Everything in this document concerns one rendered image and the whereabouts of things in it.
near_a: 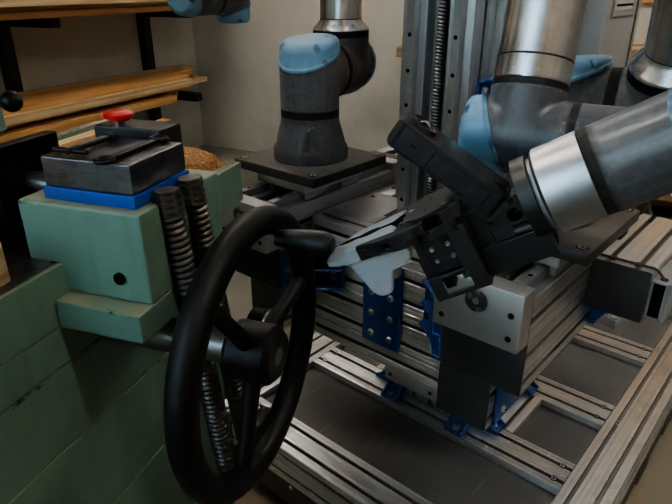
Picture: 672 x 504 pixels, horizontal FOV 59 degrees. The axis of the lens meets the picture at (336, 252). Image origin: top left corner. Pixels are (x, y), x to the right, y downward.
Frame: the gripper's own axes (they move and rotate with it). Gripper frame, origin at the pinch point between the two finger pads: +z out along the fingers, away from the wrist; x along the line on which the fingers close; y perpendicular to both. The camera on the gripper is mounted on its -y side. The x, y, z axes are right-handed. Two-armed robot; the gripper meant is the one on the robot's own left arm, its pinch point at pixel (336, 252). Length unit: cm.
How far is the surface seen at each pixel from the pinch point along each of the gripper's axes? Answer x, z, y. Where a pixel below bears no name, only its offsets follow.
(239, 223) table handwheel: -8.8, 2.2, -7.8
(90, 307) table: -13.2, 18.2, -7.3
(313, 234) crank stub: -3.6, -0.7, -3.3
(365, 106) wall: 326, 102, -2
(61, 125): 172, 188, -66
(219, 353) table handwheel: -8.7, 12.1, 2.8
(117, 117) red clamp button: -2.1, 13.1, -21.8
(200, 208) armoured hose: -3.6, 8.9, -10.2
